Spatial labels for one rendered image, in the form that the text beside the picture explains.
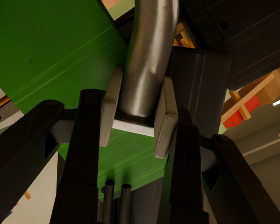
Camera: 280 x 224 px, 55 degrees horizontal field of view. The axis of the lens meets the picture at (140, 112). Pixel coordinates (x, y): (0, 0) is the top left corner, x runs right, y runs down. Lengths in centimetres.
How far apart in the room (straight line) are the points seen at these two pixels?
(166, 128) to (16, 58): 15
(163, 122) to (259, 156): 766
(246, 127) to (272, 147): 212
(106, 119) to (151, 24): 7
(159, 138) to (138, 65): 6
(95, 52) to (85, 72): 2
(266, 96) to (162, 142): 404
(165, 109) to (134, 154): 11
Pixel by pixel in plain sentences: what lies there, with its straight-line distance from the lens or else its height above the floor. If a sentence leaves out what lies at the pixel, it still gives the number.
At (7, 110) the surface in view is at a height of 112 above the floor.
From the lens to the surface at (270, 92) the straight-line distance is 423.
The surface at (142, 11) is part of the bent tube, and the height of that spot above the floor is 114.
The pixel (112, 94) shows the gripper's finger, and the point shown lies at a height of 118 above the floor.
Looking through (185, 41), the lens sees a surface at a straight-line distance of 858.
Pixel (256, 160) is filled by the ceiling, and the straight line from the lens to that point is 784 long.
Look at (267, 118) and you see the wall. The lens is 969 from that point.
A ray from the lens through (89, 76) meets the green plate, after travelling 23.
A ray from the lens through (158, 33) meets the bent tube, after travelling 18.
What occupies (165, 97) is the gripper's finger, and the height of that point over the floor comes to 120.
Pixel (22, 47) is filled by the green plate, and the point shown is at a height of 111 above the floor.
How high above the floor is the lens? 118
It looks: 6 degrees up
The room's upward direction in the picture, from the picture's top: 149 degrees clockwise
